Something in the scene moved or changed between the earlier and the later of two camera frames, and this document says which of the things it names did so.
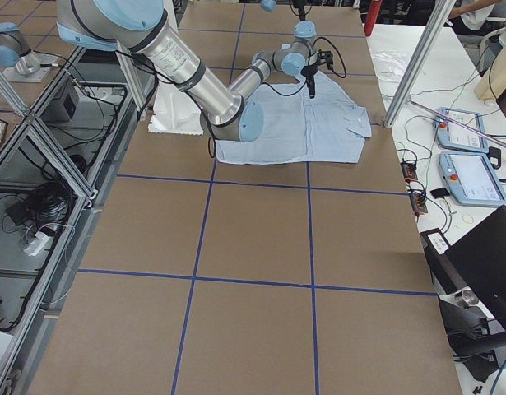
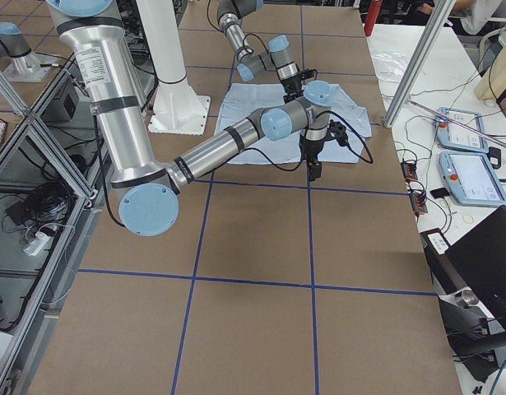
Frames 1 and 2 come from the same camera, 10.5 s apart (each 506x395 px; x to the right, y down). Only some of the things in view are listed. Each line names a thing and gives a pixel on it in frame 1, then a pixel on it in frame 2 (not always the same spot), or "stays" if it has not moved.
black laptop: [484, 262] stays
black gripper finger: [310, 84] → [313, 170]
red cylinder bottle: [372, 16] stays
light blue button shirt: [299, 129] stays
